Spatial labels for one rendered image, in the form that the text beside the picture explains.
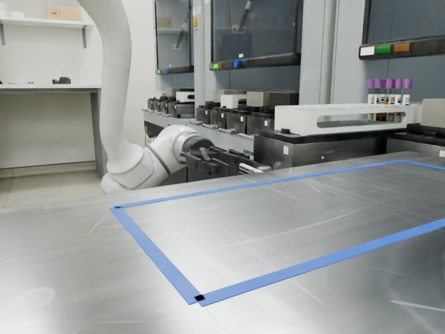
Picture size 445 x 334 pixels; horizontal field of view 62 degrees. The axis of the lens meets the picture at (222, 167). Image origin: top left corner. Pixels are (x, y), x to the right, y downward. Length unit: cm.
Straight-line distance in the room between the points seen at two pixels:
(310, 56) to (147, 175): 56
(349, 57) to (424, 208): 71
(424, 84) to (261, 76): 86
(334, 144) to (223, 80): 104
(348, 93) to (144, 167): 54
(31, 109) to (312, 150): 361
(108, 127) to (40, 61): 323
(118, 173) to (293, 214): 71
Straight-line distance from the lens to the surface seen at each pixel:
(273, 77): 182
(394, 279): 20
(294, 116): 71
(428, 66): 112
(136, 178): 94
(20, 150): 415
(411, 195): 34
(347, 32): 100
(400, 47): 85
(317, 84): 107
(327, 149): 70
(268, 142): 72
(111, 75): 86
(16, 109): 410
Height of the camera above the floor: 91
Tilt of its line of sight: 13 degrees down
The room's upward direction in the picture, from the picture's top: straight up
